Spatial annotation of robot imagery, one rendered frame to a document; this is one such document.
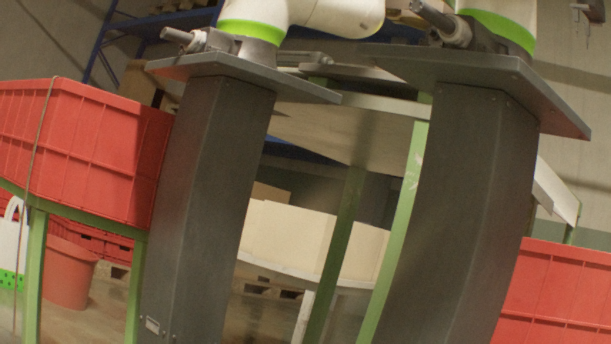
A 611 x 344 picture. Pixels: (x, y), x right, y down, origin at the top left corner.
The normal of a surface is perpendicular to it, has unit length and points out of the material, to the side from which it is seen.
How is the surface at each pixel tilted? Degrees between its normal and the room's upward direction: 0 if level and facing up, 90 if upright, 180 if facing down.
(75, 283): 99
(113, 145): 90
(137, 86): 90
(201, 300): 90
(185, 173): 90
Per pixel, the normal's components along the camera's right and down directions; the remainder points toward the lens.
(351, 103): -0.59, -0.20
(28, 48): 0.77, 0.15
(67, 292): 0.59, 0.25
